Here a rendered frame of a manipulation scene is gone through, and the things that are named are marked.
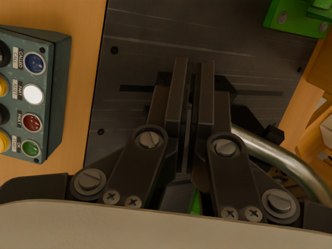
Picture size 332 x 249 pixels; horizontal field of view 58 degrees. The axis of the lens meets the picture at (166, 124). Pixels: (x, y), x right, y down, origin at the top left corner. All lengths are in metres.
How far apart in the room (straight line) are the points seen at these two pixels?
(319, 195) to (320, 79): 0.32
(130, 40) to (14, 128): 0.18
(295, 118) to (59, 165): 0.54
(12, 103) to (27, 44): 0.07
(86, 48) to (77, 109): 0.09
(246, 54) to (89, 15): 0.27
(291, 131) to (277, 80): 0.20
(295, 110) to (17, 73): 0.59
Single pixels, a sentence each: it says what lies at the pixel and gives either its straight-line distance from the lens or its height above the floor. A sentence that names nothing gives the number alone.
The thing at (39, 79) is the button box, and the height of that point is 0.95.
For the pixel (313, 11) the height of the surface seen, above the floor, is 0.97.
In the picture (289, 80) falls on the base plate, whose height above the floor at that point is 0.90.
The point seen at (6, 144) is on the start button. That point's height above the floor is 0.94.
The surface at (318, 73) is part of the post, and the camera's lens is 0.70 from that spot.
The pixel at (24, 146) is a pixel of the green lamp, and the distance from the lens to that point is 0.39.
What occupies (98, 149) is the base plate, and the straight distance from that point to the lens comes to 0.48.
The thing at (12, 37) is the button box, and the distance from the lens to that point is 0.35.
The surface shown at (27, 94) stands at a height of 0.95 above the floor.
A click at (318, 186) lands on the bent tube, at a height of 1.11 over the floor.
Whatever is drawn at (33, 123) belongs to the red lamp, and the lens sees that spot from 0.36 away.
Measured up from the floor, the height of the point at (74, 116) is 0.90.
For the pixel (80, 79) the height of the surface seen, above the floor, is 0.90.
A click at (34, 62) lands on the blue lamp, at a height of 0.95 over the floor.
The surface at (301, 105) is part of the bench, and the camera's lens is 0.76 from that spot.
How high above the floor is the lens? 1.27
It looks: 47 degrees down
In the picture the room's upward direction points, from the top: 138 degrees clockwise
